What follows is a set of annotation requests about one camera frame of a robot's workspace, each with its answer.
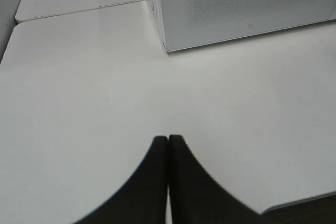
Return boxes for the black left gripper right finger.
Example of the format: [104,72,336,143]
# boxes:
[168,135,263,223]

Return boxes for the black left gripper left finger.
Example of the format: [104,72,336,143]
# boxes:
[77,136,168,223]

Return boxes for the white microwave door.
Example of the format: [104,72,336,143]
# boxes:
[155,0,336,52]

